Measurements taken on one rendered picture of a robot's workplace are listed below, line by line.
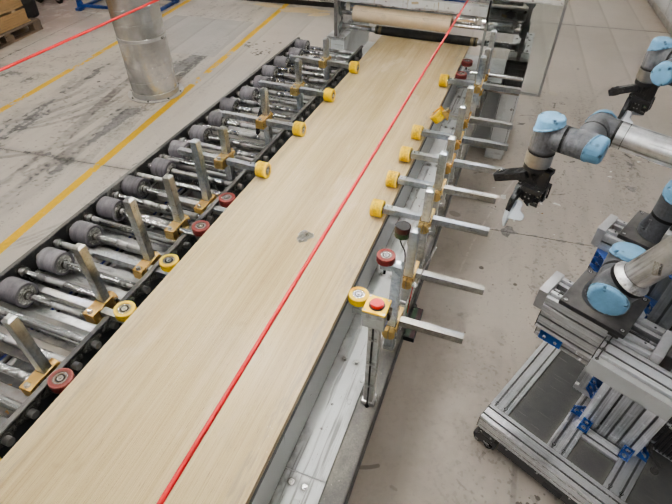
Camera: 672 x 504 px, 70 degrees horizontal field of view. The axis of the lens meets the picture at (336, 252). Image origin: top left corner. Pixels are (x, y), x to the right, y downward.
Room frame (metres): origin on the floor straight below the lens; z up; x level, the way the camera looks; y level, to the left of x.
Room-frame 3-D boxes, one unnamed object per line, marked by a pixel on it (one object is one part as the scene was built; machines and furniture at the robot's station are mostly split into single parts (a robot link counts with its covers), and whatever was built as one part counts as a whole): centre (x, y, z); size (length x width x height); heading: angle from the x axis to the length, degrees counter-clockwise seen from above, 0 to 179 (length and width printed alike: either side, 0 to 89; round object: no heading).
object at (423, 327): (1.19, -0.27, 0.82); 0.44 x 0.03 x 0.04; 69
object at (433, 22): (4.03, -0.72, 1.05); 1.43 x 0.12 x 0.12; 69
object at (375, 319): (0.93, -0.12, 1.18); 0.07 x 0.07 x 0.08; 69
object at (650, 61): (1.80, -1.18, 1.62); 0.09 x 0.08 x 0.11; 38
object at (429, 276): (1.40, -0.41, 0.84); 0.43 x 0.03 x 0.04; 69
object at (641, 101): (1.80, -1.19, 1.46); 0.09 x 0.08 x 0.12; 45
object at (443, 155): (1.87, -0.48, 0.93); 0.04 x 0.04 x 0.48; 69
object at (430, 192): (1.64, -0.39, 0.89); 0.04 x 0.04 x 0.48; 69
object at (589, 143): (1.16, -0.68, 1.61); 0.11 x 0.11 x 0.08; 52
